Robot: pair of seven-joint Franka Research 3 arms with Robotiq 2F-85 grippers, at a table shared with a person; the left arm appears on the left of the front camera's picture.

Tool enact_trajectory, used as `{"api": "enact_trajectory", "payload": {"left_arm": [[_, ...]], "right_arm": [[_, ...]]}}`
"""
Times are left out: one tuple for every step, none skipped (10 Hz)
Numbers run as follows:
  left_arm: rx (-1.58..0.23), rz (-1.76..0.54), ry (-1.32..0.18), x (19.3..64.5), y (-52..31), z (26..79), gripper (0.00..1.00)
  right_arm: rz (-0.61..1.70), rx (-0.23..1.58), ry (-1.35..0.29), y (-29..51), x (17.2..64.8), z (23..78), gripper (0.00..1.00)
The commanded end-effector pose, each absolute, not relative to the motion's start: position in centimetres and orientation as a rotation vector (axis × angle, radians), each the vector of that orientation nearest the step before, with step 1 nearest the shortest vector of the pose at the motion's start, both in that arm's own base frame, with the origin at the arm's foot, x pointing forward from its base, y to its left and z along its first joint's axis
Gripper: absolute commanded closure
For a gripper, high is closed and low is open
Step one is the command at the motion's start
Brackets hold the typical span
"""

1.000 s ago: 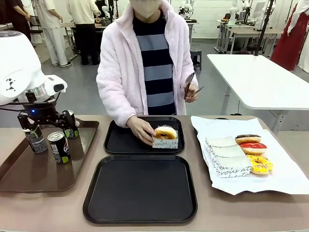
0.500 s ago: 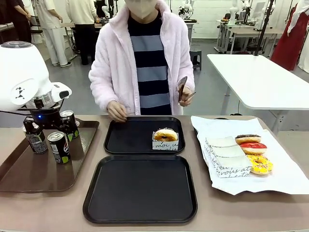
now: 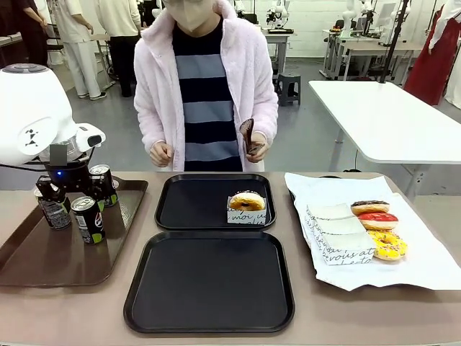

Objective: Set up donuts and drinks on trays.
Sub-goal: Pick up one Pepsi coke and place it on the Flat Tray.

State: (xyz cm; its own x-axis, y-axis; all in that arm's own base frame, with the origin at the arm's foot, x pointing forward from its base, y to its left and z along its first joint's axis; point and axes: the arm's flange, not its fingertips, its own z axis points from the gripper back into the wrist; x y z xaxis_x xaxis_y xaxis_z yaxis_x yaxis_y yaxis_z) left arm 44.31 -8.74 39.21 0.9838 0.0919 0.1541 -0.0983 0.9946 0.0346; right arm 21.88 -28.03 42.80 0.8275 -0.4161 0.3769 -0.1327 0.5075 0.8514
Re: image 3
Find background workbench with robots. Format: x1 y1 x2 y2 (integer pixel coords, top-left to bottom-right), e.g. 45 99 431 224
320 0 424 82

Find person's left hand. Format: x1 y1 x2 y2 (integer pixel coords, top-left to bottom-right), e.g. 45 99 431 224
246 132 269 163

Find bystander in dark clothes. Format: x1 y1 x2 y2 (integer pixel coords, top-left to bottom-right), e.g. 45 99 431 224
0 0 49 68

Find person in pink fleece jacket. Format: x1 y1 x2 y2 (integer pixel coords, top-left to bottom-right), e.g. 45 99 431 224
133 0 279 173

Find bystander in black trousers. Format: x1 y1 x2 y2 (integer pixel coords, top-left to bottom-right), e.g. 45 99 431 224
94 0 142 98

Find red frosted donut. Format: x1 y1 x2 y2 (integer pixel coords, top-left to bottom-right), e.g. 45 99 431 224
357 211 400 231

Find bystander in white clothes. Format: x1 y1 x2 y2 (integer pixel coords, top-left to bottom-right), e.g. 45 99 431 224
53 0 107 101

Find person's right forearm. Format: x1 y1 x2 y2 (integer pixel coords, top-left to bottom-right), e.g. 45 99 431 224
133 82 167 152

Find brown plastic tray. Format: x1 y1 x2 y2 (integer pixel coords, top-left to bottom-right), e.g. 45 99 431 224
0 175 149 288

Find glazed plain donut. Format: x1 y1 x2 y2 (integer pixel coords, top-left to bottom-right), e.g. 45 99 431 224
229 191 267 212

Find background table with robot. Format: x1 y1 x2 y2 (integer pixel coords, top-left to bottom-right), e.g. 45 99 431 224
261 0 293 75

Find white paper sheet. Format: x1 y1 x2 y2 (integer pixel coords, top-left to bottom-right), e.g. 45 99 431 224
284 172 461 293

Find person's right hand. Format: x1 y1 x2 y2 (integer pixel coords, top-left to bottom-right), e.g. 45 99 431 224
148 141 175 168

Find white table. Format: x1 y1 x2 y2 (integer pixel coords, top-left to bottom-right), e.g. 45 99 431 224
308 79 461 203

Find grey plastic stool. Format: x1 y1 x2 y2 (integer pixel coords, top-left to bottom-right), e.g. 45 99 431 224
276 72 302 107

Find white printed paper donut box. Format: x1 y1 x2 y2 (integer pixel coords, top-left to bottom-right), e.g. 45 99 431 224
312 215 365 237
315 231 377 267
306 203 356 221
226 196 268 227

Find chocolate frosted donut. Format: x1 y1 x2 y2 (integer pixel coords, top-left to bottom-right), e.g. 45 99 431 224
350 200 391 216

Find black plastic serving tray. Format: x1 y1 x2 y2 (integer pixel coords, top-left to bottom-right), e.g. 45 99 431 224
122 231 296 334
154 173 277 232

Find beige face mask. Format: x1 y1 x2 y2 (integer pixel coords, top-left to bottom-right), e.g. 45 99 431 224
166 0 210 32

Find yellow sprinkled donut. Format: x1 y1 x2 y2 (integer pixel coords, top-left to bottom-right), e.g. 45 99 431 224
367 229 409 262

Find person's left forearm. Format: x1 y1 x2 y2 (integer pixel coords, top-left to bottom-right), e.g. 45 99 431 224
248 82 279 142

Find black camera pole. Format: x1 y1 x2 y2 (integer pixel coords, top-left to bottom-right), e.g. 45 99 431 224
379 0 412 84

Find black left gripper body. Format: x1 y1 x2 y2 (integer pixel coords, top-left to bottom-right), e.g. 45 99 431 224
35 160 95 196

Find metal serving tongs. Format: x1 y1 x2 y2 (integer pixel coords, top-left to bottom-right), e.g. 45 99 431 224
238 117 267 156

